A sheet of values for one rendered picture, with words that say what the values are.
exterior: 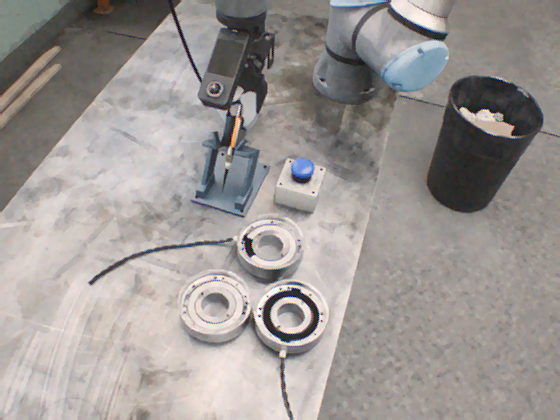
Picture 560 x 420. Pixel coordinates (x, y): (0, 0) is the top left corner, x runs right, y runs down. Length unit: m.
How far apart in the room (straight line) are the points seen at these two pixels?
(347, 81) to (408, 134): 1.26
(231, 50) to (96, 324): 0.44
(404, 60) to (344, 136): 0.21
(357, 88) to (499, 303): 1.05
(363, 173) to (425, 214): 1.08
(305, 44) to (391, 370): 0.98
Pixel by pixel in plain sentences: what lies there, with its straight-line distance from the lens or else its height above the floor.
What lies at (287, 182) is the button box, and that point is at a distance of 0.87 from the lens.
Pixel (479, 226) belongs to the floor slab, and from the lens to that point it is 2.08.
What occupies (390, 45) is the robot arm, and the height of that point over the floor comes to 1.00.
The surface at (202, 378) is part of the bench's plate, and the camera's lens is 0.74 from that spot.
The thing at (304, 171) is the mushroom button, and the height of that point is 0.87.
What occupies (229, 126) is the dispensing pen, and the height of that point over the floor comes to 0.93.
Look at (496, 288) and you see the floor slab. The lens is 1.93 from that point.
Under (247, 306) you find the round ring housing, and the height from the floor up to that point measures 0.83.
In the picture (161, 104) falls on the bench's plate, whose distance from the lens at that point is 1.10.
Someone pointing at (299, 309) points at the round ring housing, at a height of 0.82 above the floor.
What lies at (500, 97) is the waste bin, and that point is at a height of 0.36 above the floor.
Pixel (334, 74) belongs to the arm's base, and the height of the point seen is 0.85.
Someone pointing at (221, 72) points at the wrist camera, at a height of 1.06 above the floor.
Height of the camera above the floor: 1.49
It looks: 50 degrees down
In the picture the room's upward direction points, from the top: 5 degrees clockwise
